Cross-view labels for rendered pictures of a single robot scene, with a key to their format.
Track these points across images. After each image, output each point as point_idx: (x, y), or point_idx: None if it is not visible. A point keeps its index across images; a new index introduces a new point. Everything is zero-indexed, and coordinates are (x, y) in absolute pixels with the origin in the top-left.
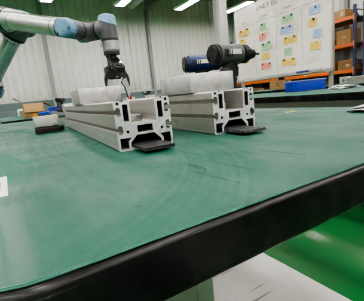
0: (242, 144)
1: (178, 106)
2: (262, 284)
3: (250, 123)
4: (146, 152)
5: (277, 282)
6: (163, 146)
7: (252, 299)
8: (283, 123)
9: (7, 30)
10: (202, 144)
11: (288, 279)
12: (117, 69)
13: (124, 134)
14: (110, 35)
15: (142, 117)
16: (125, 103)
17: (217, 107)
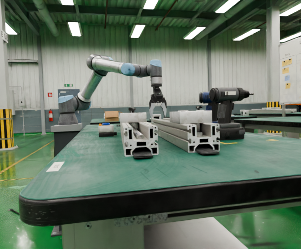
0: (190, 161)
1: (176, 130)
2: None
3: (217, 147)
4: (136, 158)
5: None
6: (145, 156)
7: None
8: (242, 150)
9: (95, 69)
10: (171, 158)
11: None
12: (157, 97)
13: (128, 146)
14: (156, 73)
15: (146, 136)
16: (130, 128)
17: (191, 135)
